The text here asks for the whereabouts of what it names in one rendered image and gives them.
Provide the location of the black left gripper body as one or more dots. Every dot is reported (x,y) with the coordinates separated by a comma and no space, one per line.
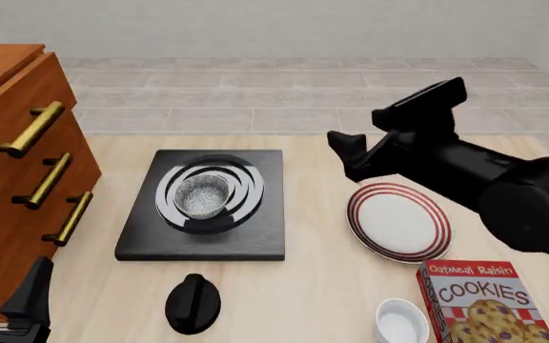
(7,334)

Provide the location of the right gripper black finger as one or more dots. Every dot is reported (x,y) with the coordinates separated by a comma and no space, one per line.
(351,146)

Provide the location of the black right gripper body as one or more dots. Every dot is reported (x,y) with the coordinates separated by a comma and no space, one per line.
(393,157)

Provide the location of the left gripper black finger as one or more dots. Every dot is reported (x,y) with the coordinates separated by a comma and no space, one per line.
(31,300)

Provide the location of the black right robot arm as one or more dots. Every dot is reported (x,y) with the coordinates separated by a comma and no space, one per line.
(527,200)

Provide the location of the white plate with red rings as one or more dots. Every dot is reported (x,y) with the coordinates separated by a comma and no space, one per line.
(398,225)

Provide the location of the flat black stove plate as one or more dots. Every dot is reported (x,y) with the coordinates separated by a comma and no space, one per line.
(250,221)

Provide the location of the black patterned bowl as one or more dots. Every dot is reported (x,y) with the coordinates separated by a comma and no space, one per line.
(202,197)

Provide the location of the round black stove knob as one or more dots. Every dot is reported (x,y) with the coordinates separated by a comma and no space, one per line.
(192,303)

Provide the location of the oatmeal raisin cookies box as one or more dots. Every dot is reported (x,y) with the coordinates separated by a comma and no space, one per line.
(479,296)

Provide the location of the small white ramekin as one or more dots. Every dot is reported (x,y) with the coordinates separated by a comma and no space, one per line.
(400,323)

